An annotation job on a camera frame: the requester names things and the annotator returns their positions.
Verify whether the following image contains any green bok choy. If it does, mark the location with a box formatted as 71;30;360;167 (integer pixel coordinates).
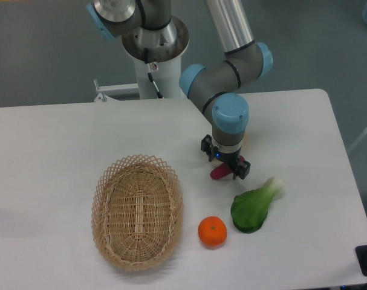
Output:
230;177;284;233

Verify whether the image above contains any orange tangerine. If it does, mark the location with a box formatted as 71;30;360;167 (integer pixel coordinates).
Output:
197;216;227;248

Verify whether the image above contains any black cable on pedestal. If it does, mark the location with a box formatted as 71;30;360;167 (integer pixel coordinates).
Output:
143;48;164;99

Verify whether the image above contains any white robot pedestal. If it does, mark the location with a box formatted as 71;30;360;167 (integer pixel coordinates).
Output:
122;16;189;98

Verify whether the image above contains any oval wicker basket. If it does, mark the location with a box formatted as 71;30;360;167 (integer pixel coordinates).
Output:
91;154;184;271

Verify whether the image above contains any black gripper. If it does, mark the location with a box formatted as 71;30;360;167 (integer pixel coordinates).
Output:
200;134;251;179

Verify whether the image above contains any white metal base frame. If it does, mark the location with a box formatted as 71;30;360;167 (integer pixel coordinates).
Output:
93;77;187;103

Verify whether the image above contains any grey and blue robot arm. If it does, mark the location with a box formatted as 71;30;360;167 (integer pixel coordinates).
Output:
86;1;273;179

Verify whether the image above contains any purple sweet potato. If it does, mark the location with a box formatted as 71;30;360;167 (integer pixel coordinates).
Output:
210;155;245;180

